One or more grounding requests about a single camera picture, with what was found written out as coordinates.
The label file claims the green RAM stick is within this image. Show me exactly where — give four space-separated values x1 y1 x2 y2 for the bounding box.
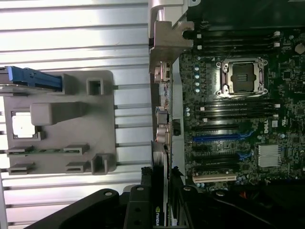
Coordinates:
9 148 83 155

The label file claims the silver CPU chip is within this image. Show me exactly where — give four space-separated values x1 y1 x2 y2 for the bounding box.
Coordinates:
11 115 40 139

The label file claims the hard disk blue carrier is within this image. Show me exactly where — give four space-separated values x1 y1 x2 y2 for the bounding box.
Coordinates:
0 66 64 93

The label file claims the blue expansion slot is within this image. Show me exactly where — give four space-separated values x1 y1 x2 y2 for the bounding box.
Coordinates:
193 134 253 144

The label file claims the white expansion slot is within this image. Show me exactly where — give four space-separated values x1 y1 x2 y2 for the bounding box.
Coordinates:
192 175 237 184

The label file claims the grey plastic parts rack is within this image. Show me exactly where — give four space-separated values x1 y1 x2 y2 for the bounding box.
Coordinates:
3 70 117 176

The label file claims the silver CPU socket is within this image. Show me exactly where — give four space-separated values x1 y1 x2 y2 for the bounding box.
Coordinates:
215 56 269 99

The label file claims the black expansion slot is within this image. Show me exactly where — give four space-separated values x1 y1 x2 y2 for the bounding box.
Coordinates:
193 124 242 133
193 154 239 163

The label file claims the silver chipset heatsink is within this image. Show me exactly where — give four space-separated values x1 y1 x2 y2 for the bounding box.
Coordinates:
257 144 281 167

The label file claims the grey open PC case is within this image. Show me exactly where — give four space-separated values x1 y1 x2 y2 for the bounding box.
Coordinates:
147 0 305 229

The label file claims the green motherboard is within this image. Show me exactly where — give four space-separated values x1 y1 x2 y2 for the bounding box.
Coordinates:
178 22 305 191

